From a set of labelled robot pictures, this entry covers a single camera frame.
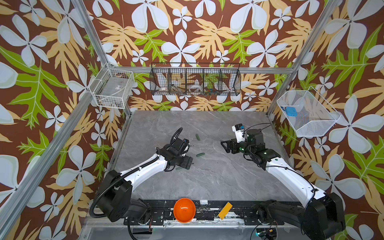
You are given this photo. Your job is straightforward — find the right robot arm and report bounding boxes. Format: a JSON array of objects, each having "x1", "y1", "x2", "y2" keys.
[{"x1": 221, "y1": 124, "x2": 346, "y2": 240}]

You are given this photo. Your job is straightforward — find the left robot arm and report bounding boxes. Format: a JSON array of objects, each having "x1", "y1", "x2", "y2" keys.
[{"x1": 89, "y1": 137, "x2": 193, "y2": 224}]

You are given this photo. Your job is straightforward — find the orange bowl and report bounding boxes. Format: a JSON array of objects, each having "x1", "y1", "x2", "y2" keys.
[{"x1": 173, "y1": 198, "x2": 196, "y2": 224}]

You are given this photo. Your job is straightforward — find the yellow block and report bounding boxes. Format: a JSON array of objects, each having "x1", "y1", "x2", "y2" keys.
[{"x1": 218, "y1": 202, "x2": 233, "y2": 220}]

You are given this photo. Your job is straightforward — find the blue object in basket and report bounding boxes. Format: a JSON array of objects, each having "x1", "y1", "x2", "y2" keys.
[{"x1": 285, "y1": 107, "x2": 298, "y2": 117}]

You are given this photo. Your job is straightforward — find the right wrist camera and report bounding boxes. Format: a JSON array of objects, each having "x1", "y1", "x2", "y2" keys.
[{"x1": 232, "y1": 124, "x2": 245, "y2": 143}]

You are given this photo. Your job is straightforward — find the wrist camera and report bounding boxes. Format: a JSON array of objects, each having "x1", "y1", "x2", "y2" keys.
[
  {"x1": 232, "y1": 124, "x2": 245, "y2": 143},
  {"x1": 175, "y1": 138, "x2": 190, "y2": 153}
]

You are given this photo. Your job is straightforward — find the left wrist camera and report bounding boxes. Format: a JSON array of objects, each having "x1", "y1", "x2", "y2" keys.
[{"x1": 175, "y1": 138, "x2": 190, "y2": 153}]

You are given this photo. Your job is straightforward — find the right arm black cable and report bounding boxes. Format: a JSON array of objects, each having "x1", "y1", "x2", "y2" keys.
[{"x1": 242, "y1": 122, "x2": 272, "y2": 133}]

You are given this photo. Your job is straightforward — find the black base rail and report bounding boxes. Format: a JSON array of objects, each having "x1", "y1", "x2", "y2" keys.
[{"x1": 124, "y1": 199, "x2": 285, "y2": 226}]

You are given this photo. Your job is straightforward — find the white wire basket right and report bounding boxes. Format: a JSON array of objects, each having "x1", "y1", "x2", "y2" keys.
[{"x1": 277, "y1": 87, "x2": 342, "y2": 138}]

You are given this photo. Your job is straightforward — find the white wire basket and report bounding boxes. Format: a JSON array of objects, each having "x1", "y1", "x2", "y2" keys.
[
  {"x1": 277, "y1": 87, "x2": 342, "y2": 138},
  {"x1": 90, "y1": 68, "x2": 135, "y2": 109}
]

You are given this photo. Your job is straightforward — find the black wire basket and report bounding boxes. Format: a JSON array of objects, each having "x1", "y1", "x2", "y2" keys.
[{"x1": 149, "y1": 63, "x2": 242, "y2": 96}]

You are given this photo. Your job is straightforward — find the white wire basket left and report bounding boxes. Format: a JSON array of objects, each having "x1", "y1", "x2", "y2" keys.
[{"x1": 90, "y1": 68, "x2": 135, "y2": 109}]

